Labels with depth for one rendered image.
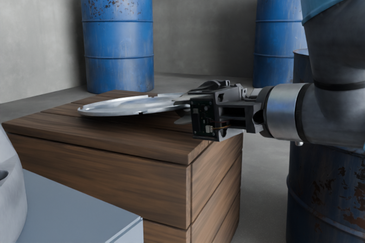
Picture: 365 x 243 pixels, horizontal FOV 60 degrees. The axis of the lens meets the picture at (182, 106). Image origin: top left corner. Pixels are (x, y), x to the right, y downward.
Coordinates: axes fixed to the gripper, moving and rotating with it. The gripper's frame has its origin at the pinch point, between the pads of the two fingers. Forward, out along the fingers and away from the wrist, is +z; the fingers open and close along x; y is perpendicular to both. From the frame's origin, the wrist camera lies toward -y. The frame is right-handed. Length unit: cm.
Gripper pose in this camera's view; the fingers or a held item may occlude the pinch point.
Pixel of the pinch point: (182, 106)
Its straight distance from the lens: 58.4
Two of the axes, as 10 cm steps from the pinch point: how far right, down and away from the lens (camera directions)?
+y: -7.0, 1.7, -7.0
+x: 1.1, 9.8, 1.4
